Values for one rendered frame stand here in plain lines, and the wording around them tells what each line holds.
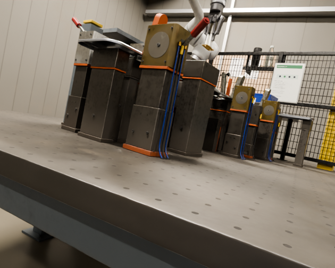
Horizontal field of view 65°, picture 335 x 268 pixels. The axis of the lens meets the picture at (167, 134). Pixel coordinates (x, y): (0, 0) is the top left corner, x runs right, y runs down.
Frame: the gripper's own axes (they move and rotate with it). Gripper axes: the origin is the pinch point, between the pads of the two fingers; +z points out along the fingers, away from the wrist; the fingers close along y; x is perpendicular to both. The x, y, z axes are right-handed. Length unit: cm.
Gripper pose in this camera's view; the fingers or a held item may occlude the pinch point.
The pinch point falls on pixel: (209, 41)
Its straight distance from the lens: 160.6
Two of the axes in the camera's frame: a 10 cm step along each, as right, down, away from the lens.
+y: 7.7, 1.7, -6.1
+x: 6.0, 1.4, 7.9
